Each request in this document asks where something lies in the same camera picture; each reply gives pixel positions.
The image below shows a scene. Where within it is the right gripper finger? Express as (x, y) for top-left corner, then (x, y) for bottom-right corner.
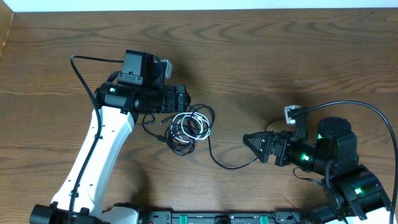
(243, 132), (277, 149)
(249, 144), (274, 164)

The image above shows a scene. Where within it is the white USB cable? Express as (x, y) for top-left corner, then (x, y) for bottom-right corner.
(172, 111), (211, 144)

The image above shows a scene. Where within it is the black USB cable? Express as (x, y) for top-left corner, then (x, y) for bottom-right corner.
(142, 111), (261, 170)

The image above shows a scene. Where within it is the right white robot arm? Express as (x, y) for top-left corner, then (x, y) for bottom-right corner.
(243, 105), (393, 223)

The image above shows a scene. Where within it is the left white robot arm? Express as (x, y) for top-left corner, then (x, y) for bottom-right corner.
(29, 50), (190, 224)

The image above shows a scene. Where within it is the cardboard box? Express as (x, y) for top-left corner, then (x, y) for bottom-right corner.
(0, 0), (14, 55)

